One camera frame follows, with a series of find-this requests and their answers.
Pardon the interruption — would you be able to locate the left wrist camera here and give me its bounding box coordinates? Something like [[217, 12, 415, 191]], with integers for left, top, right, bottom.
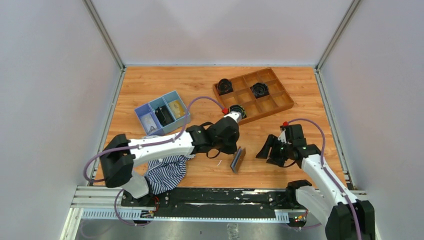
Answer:
[[221, 108, 243, 123]]

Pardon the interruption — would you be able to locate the blue three-compartment organizer box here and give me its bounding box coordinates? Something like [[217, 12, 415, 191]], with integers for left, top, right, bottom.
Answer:
[[134, 90, 191, 136]]

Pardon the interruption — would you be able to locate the wooden nine-compartment tray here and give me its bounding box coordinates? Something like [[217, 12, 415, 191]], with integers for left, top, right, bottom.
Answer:
[[212, 68, 295, 125]]

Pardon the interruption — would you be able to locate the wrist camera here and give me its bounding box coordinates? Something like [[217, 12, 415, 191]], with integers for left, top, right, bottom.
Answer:
[[277, 121, 292, 144], [221, 108, 243, 123]]

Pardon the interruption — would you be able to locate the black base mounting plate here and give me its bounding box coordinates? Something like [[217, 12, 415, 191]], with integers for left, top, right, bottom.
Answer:
[[118, 187, 306, 219]]

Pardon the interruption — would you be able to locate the aluminium front rail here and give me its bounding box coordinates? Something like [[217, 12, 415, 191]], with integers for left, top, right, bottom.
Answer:
[[66, 185, 369, 223]]

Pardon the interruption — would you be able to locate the black rolled belt centre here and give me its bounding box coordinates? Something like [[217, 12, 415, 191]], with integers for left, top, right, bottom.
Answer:
[[250, 82, 270, 99]]

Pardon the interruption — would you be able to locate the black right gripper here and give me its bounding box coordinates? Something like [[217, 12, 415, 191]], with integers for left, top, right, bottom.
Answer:
[[256, 134, 293, 167]]

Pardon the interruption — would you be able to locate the blue white striped cloth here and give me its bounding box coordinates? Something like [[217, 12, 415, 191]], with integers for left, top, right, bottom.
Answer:
[[143, 155, 194, 195]]

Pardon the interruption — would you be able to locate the black rolled belt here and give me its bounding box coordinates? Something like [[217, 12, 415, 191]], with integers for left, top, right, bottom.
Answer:
[[229, 104, 247, 119], [216, 78, 233, 96], [250, 82, 270, 99]]

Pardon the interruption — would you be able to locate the white card in organizer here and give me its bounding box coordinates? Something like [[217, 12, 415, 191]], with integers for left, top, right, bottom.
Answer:
[[140, 113, 158, 135]]

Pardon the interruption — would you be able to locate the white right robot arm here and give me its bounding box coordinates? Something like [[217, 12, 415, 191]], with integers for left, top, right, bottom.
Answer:
[[256, 122, 376, 240]]

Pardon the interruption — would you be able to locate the yellow card in organizer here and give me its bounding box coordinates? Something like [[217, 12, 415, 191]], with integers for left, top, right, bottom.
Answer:
[[168, 99, 186, 120]]

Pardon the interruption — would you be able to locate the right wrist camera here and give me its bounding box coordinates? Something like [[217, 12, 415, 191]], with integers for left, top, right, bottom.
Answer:
[[277, 121, 292, 144]]

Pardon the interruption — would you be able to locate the black rolled belt back left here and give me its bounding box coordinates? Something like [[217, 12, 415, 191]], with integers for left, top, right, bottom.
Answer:
[[216, 78, 233, 96]]

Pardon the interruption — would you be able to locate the brown leather card holder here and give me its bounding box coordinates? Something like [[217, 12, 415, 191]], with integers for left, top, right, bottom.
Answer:
[[230, 147, 246, 174]]

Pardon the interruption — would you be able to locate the black card in organizer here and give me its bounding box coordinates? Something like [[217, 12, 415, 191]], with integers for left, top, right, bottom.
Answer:
[[154, 105, 174, 127]]

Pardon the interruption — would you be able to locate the black rolled belt front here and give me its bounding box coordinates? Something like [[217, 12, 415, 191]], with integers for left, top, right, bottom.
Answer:
[[229, 104, 247, 119]]

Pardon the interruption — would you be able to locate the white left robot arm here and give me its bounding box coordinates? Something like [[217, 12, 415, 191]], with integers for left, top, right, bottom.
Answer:
[[99, 111, 242, 207]]

